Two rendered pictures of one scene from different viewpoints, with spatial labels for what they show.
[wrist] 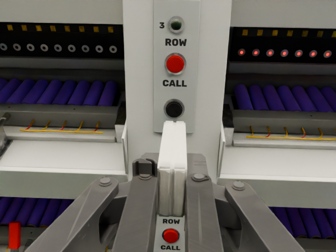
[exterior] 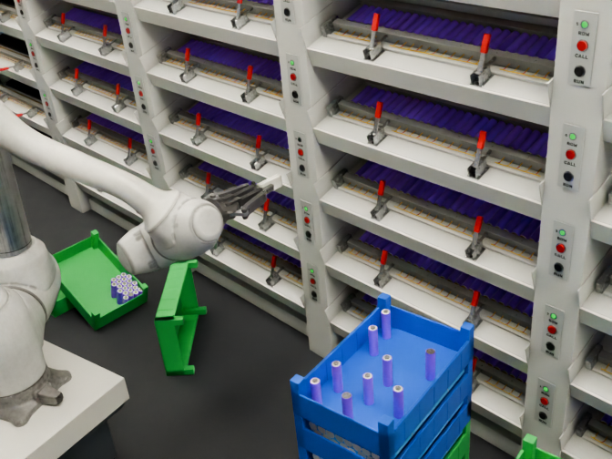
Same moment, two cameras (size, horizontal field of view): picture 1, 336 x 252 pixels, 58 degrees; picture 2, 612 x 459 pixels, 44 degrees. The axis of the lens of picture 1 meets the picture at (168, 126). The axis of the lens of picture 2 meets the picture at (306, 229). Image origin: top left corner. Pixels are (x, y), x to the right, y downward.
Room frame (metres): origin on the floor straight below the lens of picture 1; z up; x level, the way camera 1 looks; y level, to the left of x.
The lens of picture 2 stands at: (-0.89, -1.24, 1.46)
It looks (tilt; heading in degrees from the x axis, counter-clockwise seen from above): 31 degrees down; 47
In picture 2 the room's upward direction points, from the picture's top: 6 degrees counter-clockwise
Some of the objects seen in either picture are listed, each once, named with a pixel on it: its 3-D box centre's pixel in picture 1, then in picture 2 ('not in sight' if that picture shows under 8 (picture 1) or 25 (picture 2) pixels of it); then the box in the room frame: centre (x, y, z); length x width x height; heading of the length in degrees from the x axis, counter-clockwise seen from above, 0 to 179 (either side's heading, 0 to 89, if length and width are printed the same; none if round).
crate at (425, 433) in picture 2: not in sight; (386, 401); (-0.09, -0.56, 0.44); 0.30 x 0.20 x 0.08; 7
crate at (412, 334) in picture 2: not in sight; (385, 368); (-0.09, -0.56, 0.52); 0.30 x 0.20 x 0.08; 7
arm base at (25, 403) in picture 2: not in sight; (22, 385); (-0.46, 0.23, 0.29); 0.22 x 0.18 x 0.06; 109
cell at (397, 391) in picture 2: not in sight; (398, 402); (-0.14, -0.63, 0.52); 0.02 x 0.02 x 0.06
